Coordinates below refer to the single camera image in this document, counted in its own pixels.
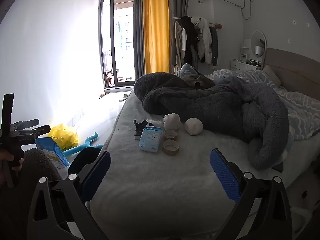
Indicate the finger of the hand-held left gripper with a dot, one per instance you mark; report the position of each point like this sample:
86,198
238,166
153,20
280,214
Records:
26,123
37,130

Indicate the beige pillow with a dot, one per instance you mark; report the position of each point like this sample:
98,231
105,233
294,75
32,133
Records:
271,75

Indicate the black waste bin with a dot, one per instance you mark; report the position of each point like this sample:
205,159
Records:
82,157

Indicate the brown cloth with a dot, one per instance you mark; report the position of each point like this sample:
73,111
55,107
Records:
198,81

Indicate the yellow plastic bag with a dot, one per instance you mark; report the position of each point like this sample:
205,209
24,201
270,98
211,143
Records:
62,136

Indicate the yellow curtain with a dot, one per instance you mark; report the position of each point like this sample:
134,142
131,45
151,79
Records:
156,27

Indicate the black plastic clip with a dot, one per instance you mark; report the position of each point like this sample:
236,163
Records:
139,128

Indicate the small cardboard tape roll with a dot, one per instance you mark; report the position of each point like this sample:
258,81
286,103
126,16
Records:
170,139

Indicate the grey curtain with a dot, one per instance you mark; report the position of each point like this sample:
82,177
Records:
176,0
138,30

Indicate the blue plastic packet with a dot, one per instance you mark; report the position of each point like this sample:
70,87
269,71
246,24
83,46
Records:
50,150

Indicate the person's left hand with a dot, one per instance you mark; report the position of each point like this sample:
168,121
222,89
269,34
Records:
5,156

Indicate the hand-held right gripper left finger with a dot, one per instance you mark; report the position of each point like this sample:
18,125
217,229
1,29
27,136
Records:
96,172

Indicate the white bed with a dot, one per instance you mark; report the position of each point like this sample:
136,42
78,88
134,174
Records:
162,180

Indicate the large cardboard tape roll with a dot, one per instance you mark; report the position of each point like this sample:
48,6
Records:
171,153

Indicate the person's grey fleece clothing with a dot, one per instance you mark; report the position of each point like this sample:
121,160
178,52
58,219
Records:
37,165

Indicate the white hanging jacket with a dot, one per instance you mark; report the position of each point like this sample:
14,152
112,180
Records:
205,40

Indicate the blue plush toy stick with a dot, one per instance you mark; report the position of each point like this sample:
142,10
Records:
75,150

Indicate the white table lamp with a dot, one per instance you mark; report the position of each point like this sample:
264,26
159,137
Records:
257,50

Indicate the grey slipper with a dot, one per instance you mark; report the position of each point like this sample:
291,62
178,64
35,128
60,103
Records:
124,97

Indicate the clothes rail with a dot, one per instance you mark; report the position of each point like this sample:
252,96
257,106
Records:
217,25

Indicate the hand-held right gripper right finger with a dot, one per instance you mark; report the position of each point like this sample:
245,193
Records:
225,172

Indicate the white dressing table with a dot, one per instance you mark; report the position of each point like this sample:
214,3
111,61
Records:
237,66

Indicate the grey fleece blanket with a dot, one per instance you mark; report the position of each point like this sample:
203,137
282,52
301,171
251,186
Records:
212,105

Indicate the grey hanging garment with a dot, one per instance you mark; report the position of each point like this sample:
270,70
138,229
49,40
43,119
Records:
214,45

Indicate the black hanging garment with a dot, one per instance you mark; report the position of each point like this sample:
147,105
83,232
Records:
191,35

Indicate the light blue tissue packet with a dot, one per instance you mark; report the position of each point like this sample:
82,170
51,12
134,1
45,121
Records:
150,140

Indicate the round white mirror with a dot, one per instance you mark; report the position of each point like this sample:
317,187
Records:
257,38

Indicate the black framed balcony door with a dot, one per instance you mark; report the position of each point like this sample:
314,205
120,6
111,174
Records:
117,55

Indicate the small orange object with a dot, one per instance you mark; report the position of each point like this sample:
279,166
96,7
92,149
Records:
103,95

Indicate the beige headboard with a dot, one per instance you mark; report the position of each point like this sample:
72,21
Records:
292,70

